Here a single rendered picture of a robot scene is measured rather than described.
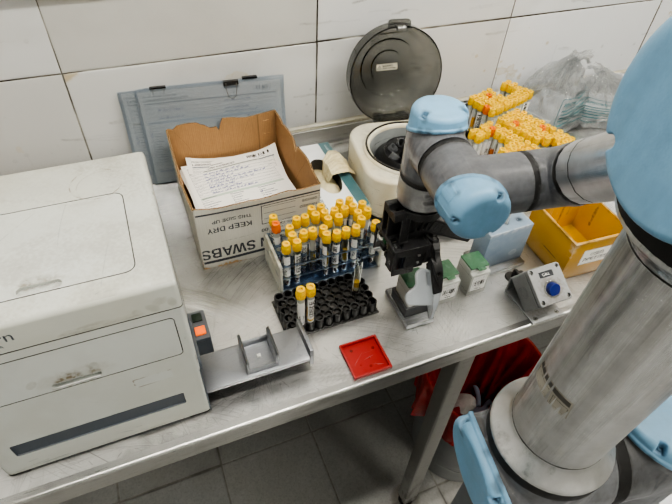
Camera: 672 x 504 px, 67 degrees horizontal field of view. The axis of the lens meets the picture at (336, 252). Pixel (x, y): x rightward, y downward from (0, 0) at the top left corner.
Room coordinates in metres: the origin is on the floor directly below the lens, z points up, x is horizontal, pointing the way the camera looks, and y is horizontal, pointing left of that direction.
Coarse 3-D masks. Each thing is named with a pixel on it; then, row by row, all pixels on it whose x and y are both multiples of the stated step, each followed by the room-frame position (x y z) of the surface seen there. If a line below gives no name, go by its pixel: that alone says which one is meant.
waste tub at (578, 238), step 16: (560, 208) 0.84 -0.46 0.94; (576, 208) 0.85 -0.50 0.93; (592, 208) 0.83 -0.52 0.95; (608, 208) 0.80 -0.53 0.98; (544, 224) 0.77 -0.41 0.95; (560, 224) 0.84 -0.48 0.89; (576, 224) 0.85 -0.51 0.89; (592, 224) 0.81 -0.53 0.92; (608, 224) 0.78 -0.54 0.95; (528, 240) 0.79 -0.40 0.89; (544, 240) 0.76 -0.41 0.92; (560, 240) 0.72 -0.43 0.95; (576, 240) 0.81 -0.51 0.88; (592, 240) 0.71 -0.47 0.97; (608, 240) 0.72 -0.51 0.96; (544, 256) 0.74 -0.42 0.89; (560, 256) 0.71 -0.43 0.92; (576, 256) 0.70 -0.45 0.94; (592, 256) 0.71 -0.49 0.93; (576, 272) 0.71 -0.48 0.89
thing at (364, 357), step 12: (372, 336) 0.53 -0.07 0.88; (348, 348) 0.50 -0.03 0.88; (360, 348) 0.50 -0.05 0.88; (372, 348) 0.50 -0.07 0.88; (348, 360) 0.47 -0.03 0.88; (360, 360) 0.48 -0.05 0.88; (372, 360) 0.48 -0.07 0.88; (384, 360) 0.48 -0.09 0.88; (360, 372) 0.46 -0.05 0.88; (372, 372) 0.45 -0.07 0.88
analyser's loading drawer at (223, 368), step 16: (272, 336) 0.47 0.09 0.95; (288, 336) 0.49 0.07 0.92; (304, 336) 0.48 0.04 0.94; (224, 352) 0.45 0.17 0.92; (240, 352) 0.46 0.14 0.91; (256, 352) 0.46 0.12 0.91; (272, 352) 0.45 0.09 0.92; (288, 352) 0.46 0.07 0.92; (304, 352) 0.46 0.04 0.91; (208, 368) 0.42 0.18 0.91; (224, 368) 0.42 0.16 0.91; (240, 368) 0.43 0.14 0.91; (256, 368) 0.42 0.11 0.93; (272, 368) 0.43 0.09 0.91; (208, 384) 0.40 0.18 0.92; (224, 384) 0.40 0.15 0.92
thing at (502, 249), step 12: (516, 216) 0.76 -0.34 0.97; (504, 228) 0.72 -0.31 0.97; (516, 228) 0.73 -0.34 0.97; (528, 228) 0.74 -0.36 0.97; (480, 240) 0.72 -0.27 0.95; (492, 240) 0.70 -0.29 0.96; (504, 240) 0.72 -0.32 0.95; (516, 240) 0.73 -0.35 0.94; (468, 252) 0.75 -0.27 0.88; (480, 252) 0.71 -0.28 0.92; (492, 252) 0.71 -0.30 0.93; (504, 252) 0.72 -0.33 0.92; (516, 252) 0.74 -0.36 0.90; (492, 264) 0.71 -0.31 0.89; (504, 264) 0.72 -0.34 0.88; (516, 264) 0.72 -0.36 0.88
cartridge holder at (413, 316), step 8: (392, 288) 0.61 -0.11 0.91; (392, 296) 0.61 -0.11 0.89; (392, 304) 0.60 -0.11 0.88; (400, 304) 0.58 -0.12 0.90; (400, 312) 0.58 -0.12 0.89; (408, 312) 0.57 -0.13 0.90; (416, 312) 0.58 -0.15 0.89; (424, 312) 0.58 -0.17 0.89; (408, 320) 0.56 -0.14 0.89; (416, 320) 0.56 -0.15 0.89; (424, 320) 0.56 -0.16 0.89; (432, 320) 0.57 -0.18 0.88; (408, 328) 0.55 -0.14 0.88
